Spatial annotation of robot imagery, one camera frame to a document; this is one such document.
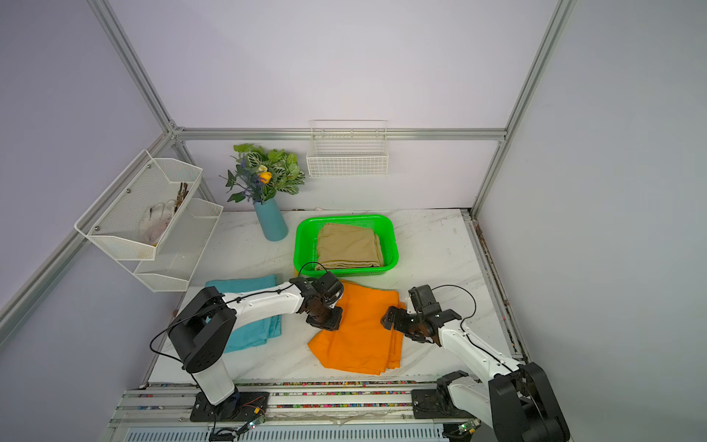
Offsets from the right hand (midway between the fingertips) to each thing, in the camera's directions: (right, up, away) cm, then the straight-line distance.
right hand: (393, 328), depth 86 cm
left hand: (-19, 0, +1) cm, 19 cm away
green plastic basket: (-32, +32, +20) cm, 49 cm away
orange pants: (-10, -3, -3) cm, 11 cm away
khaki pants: (-18, +26, +19) cm, 36 cm away
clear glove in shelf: (-70, +34, -8) cm, 78 cm away
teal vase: (-45, +36, +18) cm, 61 cm away
